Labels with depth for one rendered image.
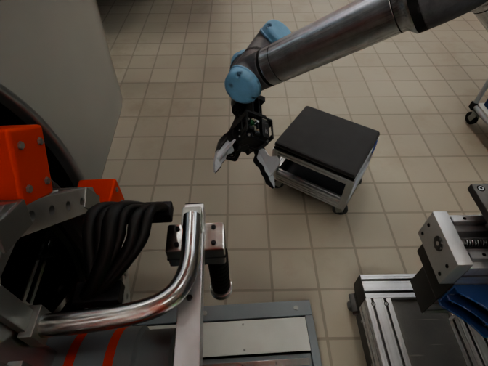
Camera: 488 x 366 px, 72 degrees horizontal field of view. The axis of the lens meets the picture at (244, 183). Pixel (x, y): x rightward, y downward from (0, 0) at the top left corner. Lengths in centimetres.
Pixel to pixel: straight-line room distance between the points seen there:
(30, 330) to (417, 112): 243
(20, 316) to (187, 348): 18
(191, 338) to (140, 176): 159
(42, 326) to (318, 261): 131
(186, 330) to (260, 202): 137
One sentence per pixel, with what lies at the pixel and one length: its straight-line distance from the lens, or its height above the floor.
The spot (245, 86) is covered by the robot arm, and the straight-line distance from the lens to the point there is 68.
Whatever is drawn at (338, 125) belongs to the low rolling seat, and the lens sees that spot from 172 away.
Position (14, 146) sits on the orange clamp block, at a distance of 45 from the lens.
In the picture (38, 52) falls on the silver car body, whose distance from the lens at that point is 73.
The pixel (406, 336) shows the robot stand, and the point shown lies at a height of 21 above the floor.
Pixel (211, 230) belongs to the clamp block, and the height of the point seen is 95.
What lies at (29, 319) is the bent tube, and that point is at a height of 102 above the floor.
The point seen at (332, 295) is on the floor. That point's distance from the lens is 156.
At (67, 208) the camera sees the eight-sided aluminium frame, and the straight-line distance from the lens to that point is 55.
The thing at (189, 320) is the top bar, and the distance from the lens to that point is 45.
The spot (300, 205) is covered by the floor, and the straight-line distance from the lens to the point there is 178.
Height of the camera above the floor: 140
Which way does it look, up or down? 49 degrees down
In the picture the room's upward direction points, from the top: straight up
